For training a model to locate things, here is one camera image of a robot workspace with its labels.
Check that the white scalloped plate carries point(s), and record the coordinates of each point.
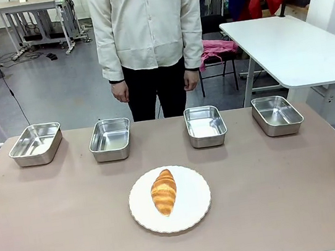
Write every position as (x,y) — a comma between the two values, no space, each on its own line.
(192,204)

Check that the person's left hand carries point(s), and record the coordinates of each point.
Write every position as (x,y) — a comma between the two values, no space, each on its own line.
(191,80)

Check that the person's right forearm cream sleeve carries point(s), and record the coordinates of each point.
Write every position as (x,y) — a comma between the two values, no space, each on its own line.
(109,57)

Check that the rectangular steel container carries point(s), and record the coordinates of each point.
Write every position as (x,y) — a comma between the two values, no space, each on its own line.
(205,126)
(37,140)
(111,139)
(276,114)

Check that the pink cloth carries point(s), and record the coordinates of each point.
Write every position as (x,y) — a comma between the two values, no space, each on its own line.
(217,48)

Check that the person's right hand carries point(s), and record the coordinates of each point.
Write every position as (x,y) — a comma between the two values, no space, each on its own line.
(120,92)

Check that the grey metal workbench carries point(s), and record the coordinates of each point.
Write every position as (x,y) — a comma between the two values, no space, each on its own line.
(32,7)

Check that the cream button-up shirt torso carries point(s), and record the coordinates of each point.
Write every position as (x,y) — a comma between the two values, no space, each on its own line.
(146,22)

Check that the black trousers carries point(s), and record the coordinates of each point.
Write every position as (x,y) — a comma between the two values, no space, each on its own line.
(150,93)

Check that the black folding chair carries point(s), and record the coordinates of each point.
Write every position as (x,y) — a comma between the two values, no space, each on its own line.
(224,64)

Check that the large white side table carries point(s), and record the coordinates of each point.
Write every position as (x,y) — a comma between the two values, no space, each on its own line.
(287,46)

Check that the black foot pedal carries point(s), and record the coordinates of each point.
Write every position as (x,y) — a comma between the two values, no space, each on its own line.
(51,56)

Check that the person's left forearm cream sleeve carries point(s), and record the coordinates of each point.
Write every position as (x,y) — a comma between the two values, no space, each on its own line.
(193,44)

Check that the golden brown croissant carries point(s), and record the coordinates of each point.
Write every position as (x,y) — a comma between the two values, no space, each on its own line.
(164,193)

